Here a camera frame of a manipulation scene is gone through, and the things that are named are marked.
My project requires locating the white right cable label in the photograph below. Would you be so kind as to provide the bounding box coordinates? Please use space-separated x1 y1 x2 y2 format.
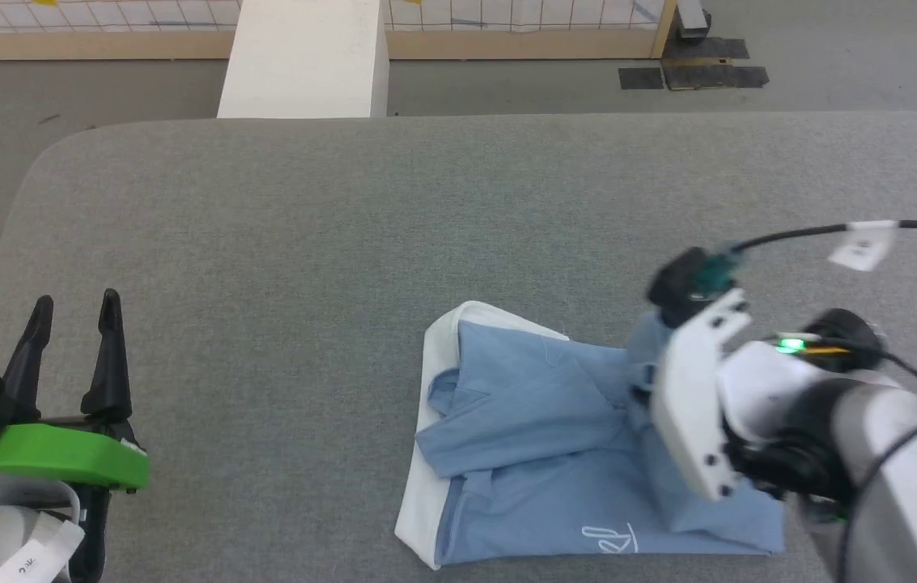
827 219 899 273

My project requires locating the light blue polo shirt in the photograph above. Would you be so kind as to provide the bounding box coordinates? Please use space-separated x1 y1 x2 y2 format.
393 300 788 571

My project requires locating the white square pillar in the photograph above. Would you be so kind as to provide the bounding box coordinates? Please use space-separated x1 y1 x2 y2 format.
216 0 391 119

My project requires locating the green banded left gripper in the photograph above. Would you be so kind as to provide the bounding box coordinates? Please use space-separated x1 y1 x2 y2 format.
0 288 151 583

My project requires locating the small black floor mat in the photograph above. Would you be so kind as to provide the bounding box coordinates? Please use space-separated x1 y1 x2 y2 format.
618 66 666 91

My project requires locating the white cable label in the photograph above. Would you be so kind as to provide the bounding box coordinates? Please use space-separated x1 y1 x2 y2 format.
827 219 899 273
0 515 86 583

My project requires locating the wooden baseboard strip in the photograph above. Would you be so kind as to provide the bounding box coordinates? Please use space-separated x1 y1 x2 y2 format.
0 0 679 62

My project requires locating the large black floor mat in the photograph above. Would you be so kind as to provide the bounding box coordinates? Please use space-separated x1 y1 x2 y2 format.
660 36 771 91

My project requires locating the white left cable label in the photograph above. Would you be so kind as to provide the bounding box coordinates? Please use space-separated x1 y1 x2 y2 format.
0 515 86 583

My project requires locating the grey metal stand foot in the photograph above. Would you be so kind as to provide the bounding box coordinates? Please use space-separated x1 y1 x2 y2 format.
675 0 711 39

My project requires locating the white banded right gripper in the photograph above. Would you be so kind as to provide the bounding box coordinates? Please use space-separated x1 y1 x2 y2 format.
650 289 857 504

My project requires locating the grey fabric padded surface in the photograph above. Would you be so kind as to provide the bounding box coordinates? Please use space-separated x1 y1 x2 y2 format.
0 112 917 583

